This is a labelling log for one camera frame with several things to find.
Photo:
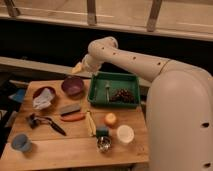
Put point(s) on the orange carrot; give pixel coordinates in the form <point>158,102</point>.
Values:
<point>73,117</point>

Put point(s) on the grey brush block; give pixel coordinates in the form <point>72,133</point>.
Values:
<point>69,109</point>

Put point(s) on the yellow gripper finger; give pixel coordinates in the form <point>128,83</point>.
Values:
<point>77,68</point>

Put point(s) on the blue cup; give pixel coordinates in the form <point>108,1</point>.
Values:
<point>21,143</point>

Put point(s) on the purple bowl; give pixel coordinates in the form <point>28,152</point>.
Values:
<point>73,86</point>

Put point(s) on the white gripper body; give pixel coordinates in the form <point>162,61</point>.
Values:
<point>91,64</point>

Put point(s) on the green fork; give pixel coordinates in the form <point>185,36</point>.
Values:
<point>107,87</point>

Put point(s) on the white towel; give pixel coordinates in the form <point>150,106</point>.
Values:
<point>43,99</point>

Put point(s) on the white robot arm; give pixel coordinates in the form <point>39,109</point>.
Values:
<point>179,108</point>

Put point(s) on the red-brown bowl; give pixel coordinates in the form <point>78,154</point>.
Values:
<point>38,92</point>

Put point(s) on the white plastic cup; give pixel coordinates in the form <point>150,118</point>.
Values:
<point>125,134</point>

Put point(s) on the green plastic tray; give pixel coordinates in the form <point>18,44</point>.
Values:
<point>97,93</point>

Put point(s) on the dark grapes bunch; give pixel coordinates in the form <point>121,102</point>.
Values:
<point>122,95</point>

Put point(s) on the black-handled peeler tool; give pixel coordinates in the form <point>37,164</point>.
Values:
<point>35,120</point>

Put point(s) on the green sponge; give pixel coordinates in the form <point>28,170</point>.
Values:
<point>102,131</point>

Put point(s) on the blue cloth at left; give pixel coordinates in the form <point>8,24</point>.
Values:
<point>18,96</point>

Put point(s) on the orange fruit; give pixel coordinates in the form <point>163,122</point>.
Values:
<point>110,119</point>

